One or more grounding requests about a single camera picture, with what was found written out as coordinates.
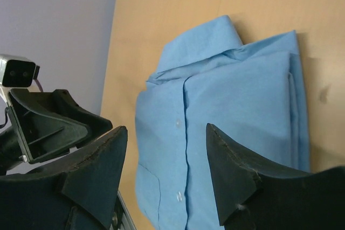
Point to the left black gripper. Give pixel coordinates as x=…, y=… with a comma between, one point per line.
x=48, y=125

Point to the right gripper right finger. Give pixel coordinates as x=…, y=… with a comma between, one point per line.
x=253, y=192

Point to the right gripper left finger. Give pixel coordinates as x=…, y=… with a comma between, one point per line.
x=77, y=191

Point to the light blue long sleeve shirt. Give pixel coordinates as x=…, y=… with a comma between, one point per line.
x=255, y=93

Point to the aluminium mounting rail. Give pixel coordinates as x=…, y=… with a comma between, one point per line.
x=121, y=219

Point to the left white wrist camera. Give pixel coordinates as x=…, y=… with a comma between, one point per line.
x=18, y=72

